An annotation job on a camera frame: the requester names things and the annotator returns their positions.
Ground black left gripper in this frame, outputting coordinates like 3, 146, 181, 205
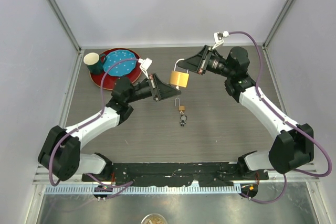
126, 74, 181, 104

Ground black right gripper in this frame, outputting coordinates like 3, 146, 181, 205
178, 45, 235, 78

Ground large brass padlock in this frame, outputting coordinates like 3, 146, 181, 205
170, 58, 190, 89

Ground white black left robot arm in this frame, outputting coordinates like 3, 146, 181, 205
38, 74, 181, 186

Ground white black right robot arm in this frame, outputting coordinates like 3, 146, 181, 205
177, 46, 314, 179

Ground small brass long-shackle padlock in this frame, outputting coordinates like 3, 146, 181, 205
174, 98, 185, 114

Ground keys on small padlock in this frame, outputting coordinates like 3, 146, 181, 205
180, 111, 187, 127

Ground blue dotted plate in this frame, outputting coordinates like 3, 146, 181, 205
103, 49, 137, 77

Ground red round tray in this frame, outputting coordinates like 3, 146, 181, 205
89, 48, 142, 90

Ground dark green mug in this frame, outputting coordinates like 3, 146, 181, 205
83, 52, 107, 75

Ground round metal object bottom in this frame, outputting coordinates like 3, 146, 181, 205
141, 213, 167, 224

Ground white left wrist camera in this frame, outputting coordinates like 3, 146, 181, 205
138, 58, 152, 79

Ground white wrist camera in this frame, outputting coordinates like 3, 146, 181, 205
212, 31, 229, 50
138, 58, 152, 79

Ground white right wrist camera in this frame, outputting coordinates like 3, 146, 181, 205
212, 31, 229, 50

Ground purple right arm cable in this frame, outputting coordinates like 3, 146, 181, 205
227, 31, 333, 206

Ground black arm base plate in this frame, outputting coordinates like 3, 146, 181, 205
94, 162, 269, 187

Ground slotted blue-white cable duct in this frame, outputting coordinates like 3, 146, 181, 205
44, 184, 241, 195

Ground aluminium frame rail front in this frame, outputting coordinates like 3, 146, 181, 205
33, 163, 320, 185

